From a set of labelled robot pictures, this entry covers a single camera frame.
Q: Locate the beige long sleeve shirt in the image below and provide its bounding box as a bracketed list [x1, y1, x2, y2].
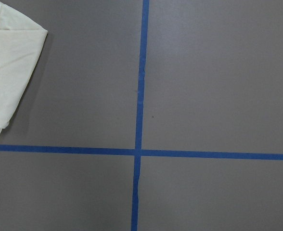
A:
[0, 1, 48, 133]

